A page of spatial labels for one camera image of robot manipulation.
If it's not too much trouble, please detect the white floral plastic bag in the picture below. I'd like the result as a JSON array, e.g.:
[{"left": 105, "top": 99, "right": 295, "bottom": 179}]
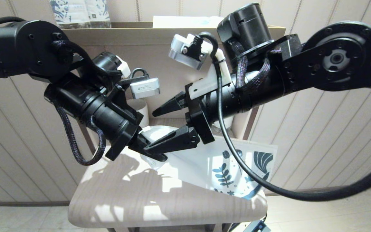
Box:
[{"left": 139, "top": 125, "right": 278, "bottom": 201}]

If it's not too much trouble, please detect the white ribbed mug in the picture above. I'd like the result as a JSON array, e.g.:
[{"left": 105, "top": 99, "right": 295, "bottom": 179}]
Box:
[{"left": 127, "top": 98, "right": 149, "bottom": 128}]

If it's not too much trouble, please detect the beige wooden shelf unit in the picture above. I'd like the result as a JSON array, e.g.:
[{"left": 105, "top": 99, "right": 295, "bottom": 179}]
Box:
[{"left": 39, "top": 22, "right": 286, "bottom": 232}]

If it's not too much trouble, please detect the white tissue pack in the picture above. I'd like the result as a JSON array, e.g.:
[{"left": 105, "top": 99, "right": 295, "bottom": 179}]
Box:
[{"left": 153, "top": 15, "right": 224, "bottom": 29}]

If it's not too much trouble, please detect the blue electronic device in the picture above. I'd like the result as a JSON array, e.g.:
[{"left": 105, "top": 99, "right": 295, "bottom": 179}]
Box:
[{"left": 243, "top": 220, "right": 271, "bottom": 232}]

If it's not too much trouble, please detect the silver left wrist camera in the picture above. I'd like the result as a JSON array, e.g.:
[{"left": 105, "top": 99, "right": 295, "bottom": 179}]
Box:
[{"left": 130, "top": 77, "right": 161, "bottom": 100}]

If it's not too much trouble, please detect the black right camera cable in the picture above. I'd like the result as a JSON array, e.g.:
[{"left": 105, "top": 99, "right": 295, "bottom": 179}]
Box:
[{"left": 182, "top": 32, "right": 371, "bottom": 202}]

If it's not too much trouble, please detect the black camera cable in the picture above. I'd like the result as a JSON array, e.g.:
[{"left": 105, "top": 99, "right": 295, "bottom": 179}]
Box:
[
  {"left": 182, "top": 32, "right": 371, "bottom": 202},
  {"left": 119, "top": 68, "right": 149, "bottom": 87}
]

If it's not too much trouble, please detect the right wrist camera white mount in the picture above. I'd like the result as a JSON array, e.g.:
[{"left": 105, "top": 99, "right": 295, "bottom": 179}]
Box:
[{"left": 168, "top": 33, "right": 233, "bottom": 100}]

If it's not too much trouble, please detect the black left camera cable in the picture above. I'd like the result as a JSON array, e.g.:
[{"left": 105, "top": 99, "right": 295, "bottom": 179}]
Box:
[{"left": 119, "top": 68, "right": 149, "bottom": 87}]

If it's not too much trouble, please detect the braided left arm cable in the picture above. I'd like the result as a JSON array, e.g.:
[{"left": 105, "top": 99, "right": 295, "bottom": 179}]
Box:
[{"left": 55, "top": 103, "right": 106, "bottom": 166}]

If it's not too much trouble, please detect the braided arm cable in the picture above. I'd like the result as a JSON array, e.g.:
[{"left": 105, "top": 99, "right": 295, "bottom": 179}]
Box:
[
  {"left": 232, "top": 40, "right": 282, "bottom": 94},
  {"left": 55, "top": 103, "right": 106, "bottom": 166}
]

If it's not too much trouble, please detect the braided right arm cable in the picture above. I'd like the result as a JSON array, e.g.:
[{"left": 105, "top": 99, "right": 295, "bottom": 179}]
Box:
[{"left": 232, "top": 40, "right": 282, "bottom": 94}]

